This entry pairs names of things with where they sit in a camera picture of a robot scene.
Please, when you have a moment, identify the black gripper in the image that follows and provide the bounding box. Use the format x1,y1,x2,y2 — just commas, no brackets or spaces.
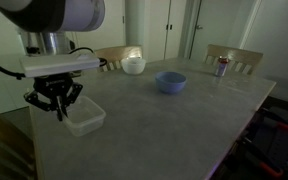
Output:
23,73,84,122

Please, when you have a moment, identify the clear plastic container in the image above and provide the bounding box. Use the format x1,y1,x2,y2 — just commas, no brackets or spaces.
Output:
62,95,107,138

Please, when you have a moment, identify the red and silver soda can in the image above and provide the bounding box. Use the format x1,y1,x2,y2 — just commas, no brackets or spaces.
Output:
215,55,230,78

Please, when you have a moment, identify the white bowl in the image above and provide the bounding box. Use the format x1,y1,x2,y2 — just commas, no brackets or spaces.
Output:
120,56,147,76

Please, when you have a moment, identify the blue bowl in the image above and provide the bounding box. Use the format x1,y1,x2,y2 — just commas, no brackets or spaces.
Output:
154,70,188,95

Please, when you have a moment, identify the wooden slat-back chair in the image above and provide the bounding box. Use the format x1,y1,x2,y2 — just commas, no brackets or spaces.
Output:
0,99,37,180
93,44,144,73
203,43,264,76

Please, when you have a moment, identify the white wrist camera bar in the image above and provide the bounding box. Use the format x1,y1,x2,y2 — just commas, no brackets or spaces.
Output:
19,53,102,79

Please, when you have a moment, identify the black clamp red handle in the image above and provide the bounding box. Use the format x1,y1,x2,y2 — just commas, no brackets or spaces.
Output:
237,136,285,179

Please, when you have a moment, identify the black clamp orange handle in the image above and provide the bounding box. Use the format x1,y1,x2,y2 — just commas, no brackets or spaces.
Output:
259,109,288,134

